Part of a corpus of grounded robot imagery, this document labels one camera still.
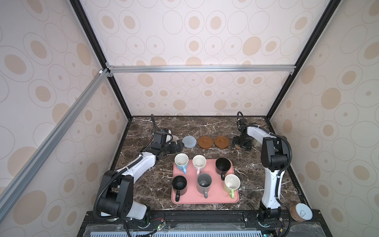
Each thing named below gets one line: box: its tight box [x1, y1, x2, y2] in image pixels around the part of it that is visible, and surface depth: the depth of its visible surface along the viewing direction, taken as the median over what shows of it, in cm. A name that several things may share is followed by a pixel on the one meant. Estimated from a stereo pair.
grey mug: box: [196, 172, 213, 199], surface depth 78 cm
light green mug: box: [223, 173, 241, 199], surface depth 80 cm
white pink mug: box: [192, 154, 207, 176], surface depth 87 cm
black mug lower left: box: [172, 175, 188, 202], surface depth 80 cm
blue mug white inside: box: [174, 152, 190, 174], surface depth 87 cm
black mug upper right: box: [215, 157, 232, 181], surface depth 86 cm
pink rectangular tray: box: [171, 158, 240, 205], surface depth 84 cm
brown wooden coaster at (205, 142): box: [197, 135, 213, 149], surface depth 106 cm
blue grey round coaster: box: [182, 135, 197, 149], surface depth 107 cm
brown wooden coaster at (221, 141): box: [214, 135, 230, 149], surface depth 105 cm
